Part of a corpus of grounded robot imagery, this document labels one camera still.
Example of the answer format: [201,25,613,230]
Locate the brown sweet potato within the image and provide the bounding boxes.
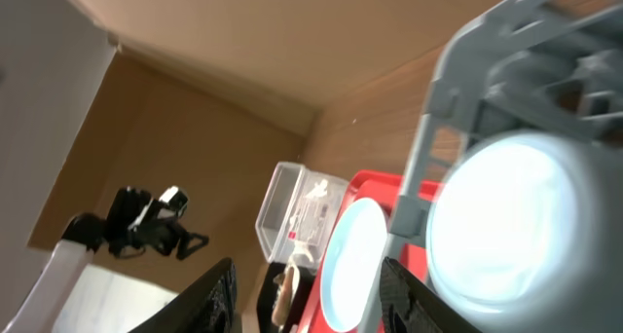
[271,265,299,327]

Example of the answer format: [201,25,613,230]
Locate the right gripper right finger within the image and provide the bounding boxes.
[379,257,480,333]

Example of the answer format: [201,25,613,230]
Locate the black plastic tray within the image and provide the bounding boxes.
[256,263,315,333]

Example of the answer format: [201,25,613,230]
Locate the light blue plate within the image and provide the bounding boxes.
[320,198,387,332]

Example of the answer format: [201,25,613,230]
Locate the grey dishwasher rack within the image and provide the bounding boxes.
[358,0,622,332]

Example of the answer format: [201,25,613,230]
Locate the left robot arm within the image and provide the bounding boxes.
[4,186,209,332]

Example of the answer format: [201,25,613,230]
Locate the clear plastic bin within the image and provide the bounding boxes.
[255,162,348,271]

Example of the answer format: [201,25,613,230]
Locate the light blue bowl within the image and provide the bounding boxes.
[425,131,622,333]

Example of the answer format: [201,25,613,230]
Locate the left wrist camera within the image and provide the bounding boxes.
[159,186,189,218]

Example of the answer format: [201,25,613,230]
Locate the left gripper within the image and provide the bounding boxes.
[104,187,209,260]

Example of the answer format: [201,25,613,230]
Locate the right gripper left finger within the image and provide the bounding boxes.
[129,257,237,333]

